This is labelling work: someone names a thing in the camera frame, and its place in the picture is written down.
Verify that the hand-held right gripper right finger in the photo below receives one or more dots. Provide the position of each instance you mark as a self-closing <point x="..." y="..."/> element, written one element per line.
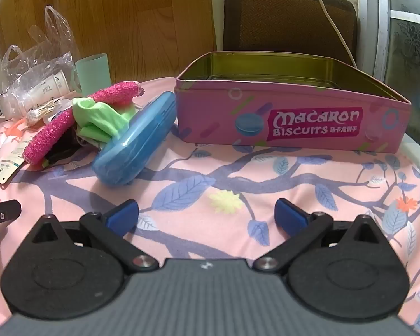
<point x="290" y="217"/>

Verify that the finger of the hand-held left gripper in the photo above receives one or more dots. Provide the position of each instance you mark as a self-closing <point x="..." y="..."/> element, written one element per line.
<point x="5" y="211"/>

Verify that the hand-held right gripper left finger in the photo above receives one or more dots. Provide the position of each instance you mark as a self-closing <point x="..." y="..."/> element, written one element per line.
<point x="122" y="217"/>

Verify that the white teal card packet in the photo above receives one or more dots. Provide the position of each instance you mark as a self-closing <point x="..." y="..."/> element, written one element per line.
<point x="7" y="164"/>

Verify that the blue glasses case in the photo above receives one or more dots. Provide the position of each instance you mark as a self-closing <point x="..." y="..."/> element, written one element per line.
<point x="133" y="147"/>

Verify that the black cloth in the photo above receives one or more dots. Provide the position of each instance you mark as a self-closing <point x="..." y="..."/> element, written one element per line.
<point x="61" y="147"/>

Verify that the light green cloth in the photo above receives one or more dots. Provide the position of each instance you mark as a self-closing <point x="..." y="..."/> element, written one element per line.
<point x="98" y="119"/>

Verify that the cotton swab pack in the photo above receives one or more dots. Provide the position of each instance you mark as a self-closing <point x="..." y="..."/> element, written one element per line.
<point x="49" y="110"/>

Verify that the pink fuzzy socks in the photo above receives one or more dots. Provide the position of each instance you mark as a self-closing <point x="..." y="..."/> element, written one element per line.
<point x="115" y="92"/>

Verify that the pink biscuit tin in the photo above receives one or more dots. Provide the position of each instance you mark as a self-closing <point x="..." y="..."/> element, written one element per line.
<point x="213" y="112"/>

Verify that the pink floral bedsheet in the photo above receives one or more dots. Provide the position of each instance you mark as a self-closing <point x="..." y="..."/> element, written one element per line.
<point x="213" y="182"/>

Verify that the white paper cup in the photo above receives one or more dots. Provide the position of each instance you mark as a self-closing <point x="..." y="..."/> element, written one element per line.
<point x="45" y="89"/>

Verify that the mint green cup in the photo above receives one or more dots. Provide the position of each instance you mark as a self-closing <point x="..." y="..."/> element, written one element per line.
<point x="94" y="73"/>

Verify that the clear plastic bag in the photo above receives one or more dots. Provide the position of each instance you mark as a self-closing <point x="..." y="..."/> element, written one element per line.
<point x="56" y="31"/>

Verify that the brown chair back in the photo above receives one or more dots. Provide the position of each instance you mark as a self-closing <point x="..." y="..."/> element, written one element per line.
<point x="283" y="17"/>

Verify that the frosted glass sliding door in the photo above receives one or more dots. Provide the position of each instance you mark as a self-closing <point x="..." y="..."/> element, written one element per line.
<point x="413" y="49"/>

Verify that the wood-pattern wall panel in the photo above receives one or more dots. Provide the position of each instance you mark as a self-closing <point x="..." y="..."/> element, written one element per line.
<point x="143" y="24"/>

